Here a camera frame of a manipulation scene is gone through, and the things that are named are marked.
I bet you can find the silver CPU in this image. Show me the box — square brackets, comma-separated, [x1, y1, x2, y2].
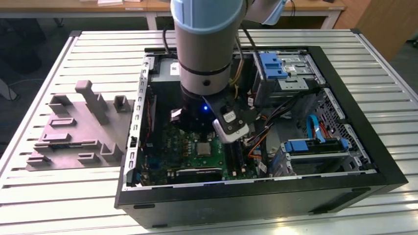
[196, 142, 213, 156]

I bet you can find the CPU socket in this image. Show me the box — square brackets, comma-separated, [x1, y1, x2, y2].
[193, 141, 215, 159]

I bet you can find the grey power supply unit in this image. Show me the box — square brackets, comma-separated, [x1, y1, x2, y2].
[148, 57, 183, 118]

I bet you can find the green motherboard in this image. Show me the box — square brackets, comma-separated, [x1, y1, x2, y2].
[136, 107, 261, 187]

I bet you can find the black RAM slot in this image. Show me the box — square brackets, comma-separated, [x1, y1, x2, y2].
[229, 141, 239, 175]
[232, 141, 243, 173]
[225, 141, 236, 176]
[236, 138, 247, 172]

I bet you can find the black graphics card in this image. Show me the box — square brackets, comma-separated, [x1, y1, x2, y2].
[165, 167, 225, 184]

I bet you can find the grey parts rack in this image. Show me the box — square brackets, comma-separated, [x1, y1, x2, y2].
[25, 79, 136, 172]

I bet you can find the blue disk carrier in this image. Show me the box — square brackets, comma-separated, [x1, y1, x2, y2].
[259, 52, 288, 80]

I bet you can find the grey metal drive cage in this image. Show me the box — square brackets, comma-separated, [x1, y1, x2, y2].
[252, 51, 327, 106]

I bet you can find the hard disk in blue carrier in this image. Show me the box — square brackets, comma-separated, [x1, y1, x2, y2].
[283, 138, 351, 155]

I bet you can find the black PC case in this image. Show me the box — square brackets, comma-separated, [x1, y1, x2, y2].
[113, 45, 410, 230]

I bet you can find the RAM stick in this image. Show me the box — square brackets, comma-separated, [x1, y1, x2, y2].
[48, 142, 86, 149]

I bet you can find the grey metal disk bay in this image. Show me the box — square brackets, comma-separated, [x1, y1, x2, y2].
[273, 146, 376, 177]

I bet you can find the wooden desk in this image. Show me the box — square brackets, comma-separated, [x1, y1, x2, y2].
[0, 0, 347, 30]

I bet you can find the wooden cabinet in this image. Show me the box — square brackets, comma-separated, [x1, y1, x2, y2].
[354, 0, 418, 62]

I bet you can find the white rounded wrist camera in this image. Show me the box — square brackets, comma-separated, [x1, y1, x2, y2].
[211, 110, 252, 143]

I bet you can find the orange yellow wire bundle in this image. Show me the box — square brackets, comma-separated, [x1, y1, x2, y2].
[247, 143, 263, 160]

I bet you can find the black cable bundle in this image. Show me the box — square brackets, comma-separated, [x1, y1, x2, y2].
[251, 87, 323, 147]

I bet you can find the blue flat wire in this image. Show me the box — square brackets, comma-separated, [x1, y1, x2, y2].
[268, 150, 281, 177]
[305, 114, 328, 144]

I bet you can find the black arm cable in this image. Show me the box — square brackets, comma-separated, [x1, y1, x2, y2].
[161, 28, 171, 54]

